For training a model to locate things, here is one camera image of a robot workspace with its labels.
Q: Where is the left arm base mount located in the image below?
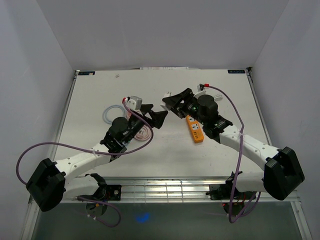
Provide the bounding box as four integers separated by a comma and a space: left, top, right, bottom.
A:
78, 184, 122, 202

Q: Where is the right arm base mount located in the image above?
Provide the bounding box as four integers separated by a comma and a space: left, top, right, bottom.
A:
205, 171, 264, 201

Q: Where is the right corner label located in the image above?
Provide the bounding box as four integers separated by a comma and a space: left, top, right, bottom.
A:
227, 69, 246, 74

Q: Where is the white grey charger plug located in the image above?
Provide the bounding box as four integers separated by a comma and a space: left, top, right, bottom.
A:
159, 91, 173, 110

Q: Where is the corner label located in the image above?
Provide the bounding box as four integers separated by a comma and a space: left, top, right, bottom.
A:
77, 71, 96, 76
227, 69, 246, 74

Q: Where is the aluminium rail frame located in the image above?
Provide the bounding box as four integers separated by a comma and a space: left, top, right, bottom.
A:
19, 67, 313, 240

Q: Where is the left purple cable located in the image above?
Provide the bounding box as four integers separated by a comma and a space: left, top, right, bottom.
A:
16, 102, 155, 228

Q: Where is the pink power cord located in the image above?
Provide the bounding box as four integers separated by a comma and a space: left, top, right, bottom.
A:
124, 107, 153, 142

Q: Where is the orange power strip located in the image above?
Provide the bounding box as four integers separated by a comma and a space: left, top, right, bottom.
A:
186, 115, 205, 144

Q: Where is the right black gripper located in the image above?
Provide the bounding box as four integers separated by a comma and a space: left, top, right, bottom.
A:
162, 88, 207, 126

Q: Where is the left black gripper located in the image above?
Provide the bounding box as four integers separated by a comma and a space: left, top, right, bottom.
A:
123, 104, 167, 144

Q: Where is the left corner label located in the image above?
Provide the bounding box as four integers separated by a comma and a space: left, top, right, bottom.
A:
77, 71, 96, 76

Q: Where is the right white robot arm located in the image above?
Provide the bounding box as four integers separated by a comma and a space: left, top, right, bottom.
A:
162, 88, 305, 201

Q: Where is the blue power cord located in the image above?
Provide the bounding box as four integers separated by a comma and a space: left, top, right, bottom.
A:
102, 104, 126, 125

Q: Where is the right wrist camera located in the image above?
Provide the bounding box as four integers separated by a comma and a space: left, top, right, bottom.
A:
194, 83, 207, 99

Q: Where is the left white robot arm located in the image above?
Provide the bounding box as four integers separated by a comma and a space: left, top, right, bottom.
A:
25, 102, 168, 212

